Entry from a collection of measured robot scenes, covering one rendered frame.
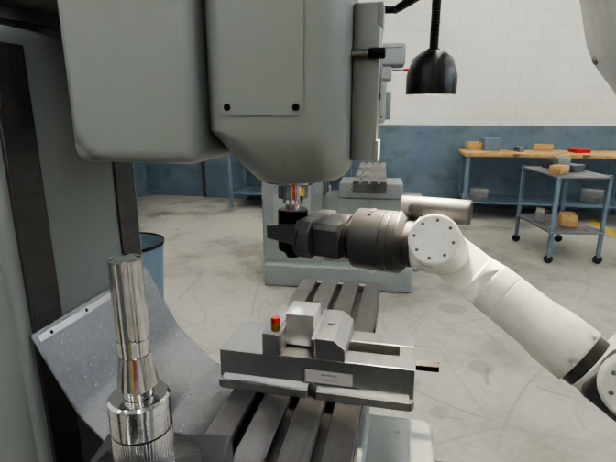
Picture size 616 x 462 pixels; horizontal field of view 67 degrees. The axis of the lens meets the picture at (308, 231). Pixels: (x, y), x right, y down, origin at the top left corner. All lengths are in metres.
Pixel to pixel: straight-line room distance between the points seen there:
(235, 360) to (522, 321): 0.50
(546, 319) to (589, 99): 7.03
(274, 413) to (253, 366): 0.10
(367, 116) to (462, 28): 6.65
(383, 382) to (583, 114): 6.92
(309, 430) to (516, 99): 6.80
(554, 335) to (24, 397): 0.75
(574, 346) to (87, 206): 0.76
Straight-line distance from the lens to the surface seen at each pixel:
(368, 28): 0.68
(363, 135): 0.67
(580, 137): 7.56
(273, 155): 0.63
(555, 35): 7.49
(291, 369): 0.85
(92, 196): 0.91
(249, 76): 0.62
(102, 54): 0.69
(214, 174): 7.84
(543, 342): 0.61
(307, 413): 0.82
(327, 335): 0.82
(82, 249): 0.89
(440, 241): 0.59
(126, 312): 0.37
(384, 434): 0.97
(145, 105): 0.66
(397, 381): 0.83
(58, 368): 0.83
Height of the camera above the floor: 1.41
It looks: 15 degrees down
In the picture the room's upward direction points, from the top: straight up
